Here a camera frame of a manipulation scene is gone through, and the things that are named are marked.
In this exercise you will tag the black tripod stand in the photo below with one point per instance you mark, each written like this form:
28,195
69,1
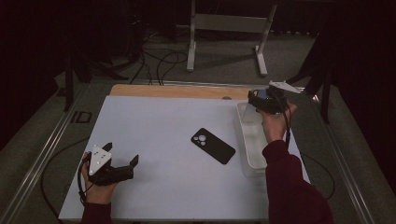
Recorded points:
325,99
69,84

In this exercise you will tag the person's left hand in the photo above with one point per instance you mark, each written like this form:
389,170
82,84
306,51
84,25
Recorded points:
99,194

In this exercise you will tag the white plastic box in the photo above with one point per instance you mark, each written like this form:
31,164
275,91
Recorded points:
255,149

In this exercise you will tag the white metal stand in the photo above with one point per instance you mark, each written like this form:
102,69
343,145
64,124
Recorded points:
230,23

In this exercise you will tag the metal floor rail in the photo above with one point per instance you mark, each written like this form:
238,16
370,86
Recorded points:
345,174
40,161

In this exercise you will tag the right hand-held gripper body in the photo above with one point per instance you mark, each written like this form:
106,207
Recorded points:
274,101

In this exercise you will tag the black phone case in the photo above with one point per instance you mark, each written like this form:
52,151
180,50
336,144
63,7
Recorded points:
214,146

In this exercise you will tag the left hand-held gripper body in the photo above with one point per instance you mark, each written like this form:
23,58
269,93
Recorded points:
99,160

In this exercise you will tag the person's right hand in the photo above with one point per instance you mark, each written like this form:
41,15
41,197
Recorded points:
274,127

